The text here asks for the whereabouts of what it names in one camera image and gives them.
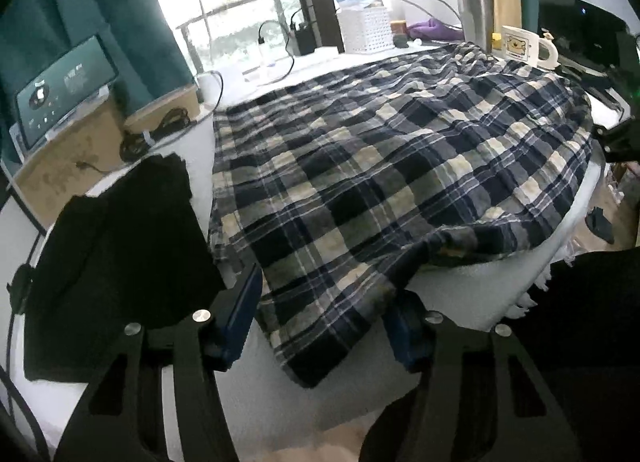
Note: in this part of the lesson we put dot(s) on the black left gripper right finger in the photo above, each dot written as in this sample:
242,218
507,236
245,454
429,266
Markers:
412,339

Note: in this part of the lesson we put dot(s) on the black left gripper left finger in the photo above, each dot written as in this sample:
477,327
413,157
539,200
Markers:
233,312

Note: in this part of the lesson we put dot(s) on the blue plaid pants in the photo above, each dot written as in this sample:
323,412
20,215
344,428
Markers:
344,186

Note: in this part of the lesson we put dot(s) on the black folded garment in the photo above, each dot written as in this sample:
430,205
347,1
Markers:
135,253

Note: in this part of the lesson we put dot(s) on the black monitor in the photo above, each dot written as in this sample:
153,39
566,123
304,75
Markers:
581,30

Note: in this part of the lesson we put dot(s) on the white printed mug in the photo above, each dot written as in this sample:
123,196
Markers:
528,47

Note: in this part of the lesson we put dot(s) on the small yellow bottle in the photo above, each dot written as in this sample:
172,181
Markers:
496,41

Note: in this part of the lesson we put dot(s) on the stainless steel tumbler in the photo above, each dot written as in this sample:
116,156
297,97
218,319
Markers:
477,20

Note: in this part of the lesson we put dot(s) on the purple cloth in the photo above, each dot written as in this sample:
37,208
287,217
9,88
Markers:
434,29

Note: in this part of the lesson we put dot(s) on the white cylindrical cup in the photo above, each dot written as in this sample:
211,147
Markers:
209,86

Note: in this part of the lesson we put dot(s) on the brown cardboard box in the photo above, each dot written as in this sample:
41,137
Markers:
72,162

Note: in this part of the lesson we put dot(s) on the white perforated basket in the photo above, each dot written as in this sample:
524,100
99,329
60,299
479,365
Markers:
365,30

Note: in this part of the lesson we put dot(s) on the teal screen tablet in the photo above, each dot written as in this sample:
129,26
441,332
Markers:
52,96

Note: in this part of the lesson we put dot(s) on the black power adapter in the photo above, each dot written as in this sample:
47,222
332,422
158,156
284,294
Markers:
304,39

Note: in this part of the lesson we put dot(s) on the teal left curtain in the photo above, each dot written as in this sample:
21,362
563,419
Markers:
135,34

